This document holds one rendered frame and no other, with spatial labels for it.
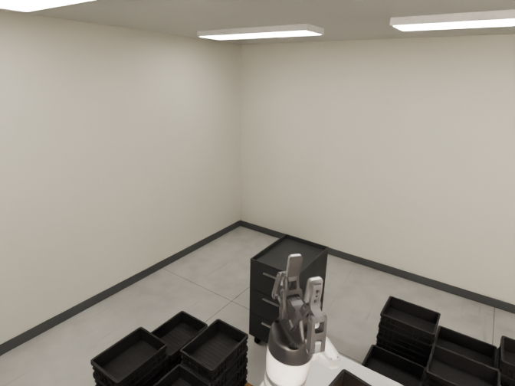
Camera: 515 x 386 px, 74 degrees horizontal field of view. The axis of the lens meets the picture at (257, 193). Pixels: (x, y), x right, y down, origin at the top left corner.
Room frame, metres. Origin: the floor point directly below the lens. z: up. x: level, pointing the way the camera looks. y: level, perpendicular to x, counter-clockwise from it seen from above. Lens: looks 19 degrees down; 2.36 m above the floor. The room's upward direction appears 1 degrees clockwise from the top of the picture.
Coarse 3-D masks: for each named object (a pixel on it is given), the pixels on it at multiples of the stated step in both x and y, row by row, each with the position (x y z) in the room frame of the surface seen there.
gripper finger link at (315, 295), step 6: (312, 288) 0.40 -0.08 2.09; (318, 288) 0.40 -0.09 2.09; (312, 294) 0.40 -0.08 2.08; (318, 294) 0.40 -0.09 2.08; (312, 300) 0.40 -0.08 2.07; (318, 300) 0.41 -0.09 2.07; (312, 306) 0.40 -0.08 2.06; (318, 306) 0.40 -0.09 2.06; (312, 312) 0.40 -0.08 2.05; (318, 312) 0.40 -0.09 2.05; (318, 318) 0.39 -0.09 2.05
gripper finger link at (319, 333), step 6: (324, 312) 0.40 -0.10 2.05; (312, 318) 0.39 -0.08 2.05; (324, 318) 0.39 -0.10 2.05; (312, 324) 0.38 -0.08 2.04; (324, 324) 0.39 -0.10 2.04; (312, 330) 0.38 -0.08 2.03; (318, 330) 0.39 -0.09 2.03; (324, 330) 0.39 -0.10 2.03; (312, 336) 0.38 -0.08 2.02; (318, 336) 0.38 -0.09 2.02; (324, 336) 0.39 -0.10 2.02; (312, 342) 0.38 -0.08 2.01; (324, 342) 0.39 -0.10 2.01; (306, 348) 0.39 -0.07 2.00; (312, 348) 0.38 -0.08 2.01; (324, 348) 0.39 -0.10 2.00; (312, 354) 0.38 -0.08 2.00
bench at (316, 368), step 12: (348, 360) 1.67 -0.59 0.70; (312, 372) 1.57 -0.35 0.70; (324, 372) 1.58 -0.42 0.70; (336, 372) 1.58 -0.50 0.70; (360, 372) 1.58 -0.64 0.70; (372, 372) 1.58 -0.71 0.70; (312, 384) 1.49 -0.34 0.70; (324, 384) 1.49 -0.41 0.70; (372, 384) 1.50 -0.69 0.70; (384, 384) 1.50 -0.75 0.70; (396, 384) 1.50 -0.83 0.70
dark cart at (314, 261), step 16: (288, 240) 2.97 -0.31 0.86; (304, 240) 2.91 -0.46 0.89; (256, 256) 2.60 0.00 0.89; (272, 256) 2.66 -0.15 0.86; (288, 256) 2.67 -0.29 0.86; (304, 256) 2.68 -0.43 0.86; (320, 256) 2.65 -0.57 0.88; (256, 272) 2.51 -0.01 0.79; (272, 272) 2.42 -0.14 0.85; (304, 272) 2.40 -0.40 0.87; (320, 272) 2.68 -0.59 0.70; (256, 288) 2.51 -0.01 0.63; (272, 288) 2.42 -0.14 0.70; (304, 288) 2.42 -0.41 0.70; (256, 304) 2.50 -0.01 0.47; (272, 304) 2.39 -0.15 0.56; (256, 320) 2.50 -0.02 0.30; (272, 320) 2.41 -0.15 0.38; (256, 336) 2.50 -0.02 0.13
